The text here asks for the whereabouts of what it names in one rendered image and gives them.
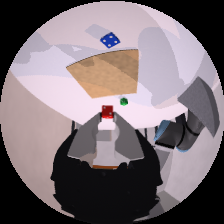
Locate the green die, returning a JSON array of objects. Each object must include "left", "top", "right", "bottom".
[{"left": 120, "top": 98, "right": 128, "bottom": 106}]

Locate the blue die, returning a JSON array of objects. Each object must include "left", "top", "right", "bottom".
[{"left": 100, "top": 32, "right": 120, "bottom": 48}]

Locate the red die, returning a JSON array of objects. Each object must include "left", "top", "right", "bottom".
[{"left": 102, "top": 105, "right": 113, "bottom": 119}]

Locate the tan square mat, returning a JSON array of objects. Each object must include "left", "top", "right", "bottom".
[{"left": 66, "top": 49, "right": 139, "bottom": 99}]

